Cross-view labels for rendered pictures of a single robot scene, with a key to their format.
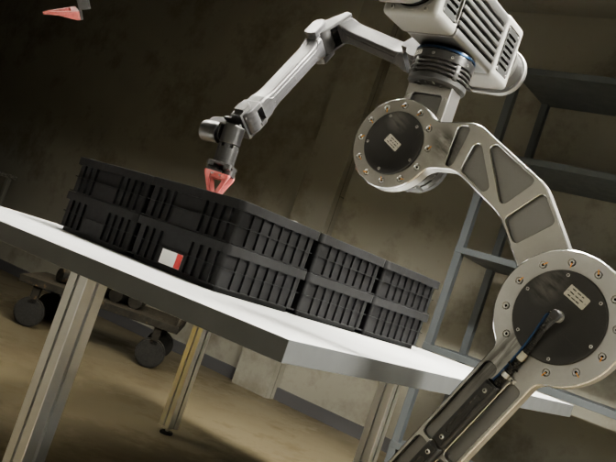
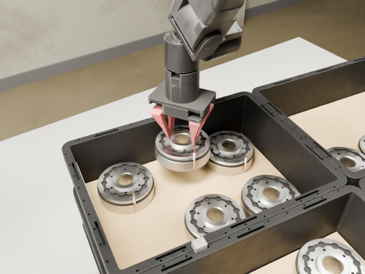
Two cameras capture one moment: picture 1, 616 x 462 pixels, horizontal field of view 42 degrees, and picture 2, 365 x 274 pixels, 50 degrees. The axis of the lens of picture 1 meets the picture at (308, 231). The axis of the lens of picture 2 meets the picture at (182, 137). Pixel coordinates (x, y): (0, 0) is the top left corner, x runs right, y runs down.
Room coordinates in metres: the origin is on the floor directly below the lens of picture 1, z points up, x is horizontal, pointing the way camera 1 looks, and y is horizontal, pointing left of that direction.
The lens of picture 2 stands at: (2.31, -0.25, 1.38)
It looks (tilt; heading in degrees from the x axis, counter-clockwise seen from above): 40 degrees down; 110
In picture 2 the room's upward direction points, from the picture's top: straight up
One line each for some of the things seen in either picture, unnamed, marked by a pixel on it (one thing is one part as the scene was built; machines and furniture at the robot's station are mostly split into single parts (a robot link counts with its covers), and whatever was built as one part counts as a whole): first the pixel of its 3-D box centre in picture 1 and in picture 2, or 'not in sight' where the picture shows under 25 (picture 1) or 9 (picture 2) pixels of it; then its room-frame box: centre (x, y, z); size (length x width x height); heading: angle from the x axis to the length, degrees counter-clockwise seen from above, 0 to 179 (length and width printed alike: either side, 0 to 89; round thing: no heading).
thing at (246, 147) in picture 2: not in sight; (228, 147); (2.20, 0.34, 0.86); 0.10 x 0.10 x 0.01
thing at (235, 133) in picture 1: (230, 135); (185, 50); (2.13, 0.28, 1.09); 0.07 x 0.06 x 0.07; 54
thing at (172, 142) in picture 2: not in sight; (182, 139); (2.13, 0.27, 0.92); 0.05 x 0.05 x 0.01
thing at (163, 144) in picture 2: not in sight; (182, 141); (2.13, 0.27, 0.91); 0.10 x 0.10 x 0.01
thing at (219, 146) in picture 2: not in sight; (228, 145); (2.20, 0.34, 0.86); 0.05 x 0.05 x 0.01
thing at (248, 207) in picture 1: (235, 208); (197, 166); (2.17, 0.21, 0.92); 0.40 x 0.30 x 0.02; 46
